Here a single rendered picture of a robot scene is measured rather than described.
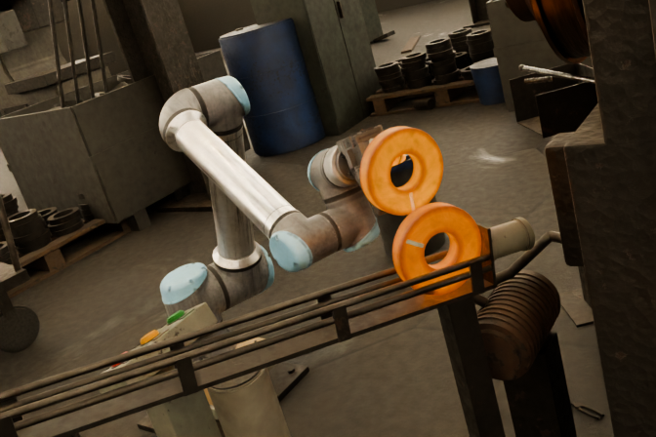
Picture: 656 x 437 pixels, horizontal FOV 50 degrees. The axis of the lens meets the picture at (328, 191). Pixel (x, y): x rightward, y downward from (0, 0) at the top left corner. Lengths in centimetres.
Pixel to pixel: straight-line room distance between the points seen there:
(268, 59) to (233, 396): 370
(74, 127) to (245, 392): 296
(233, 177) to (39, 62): 548
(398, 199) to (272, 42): 371
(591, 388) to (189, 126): 122
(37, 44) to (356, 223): 575
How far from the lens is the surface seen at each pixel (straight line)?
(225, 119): 186
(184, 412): 150
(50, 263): 415
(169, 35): 425
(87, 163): 418
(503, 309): 133
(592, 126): 110
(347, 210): 148
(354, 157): 133
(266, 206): 149
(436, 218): 116
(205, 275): 212
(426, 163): 124
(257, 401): 138
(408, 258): 115
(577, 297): 237
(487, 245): 120
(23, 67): 686
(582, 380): 203
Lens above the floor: 120
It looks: 18 degrees down
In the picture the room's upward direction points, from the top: 16 degrees counter-clockwise
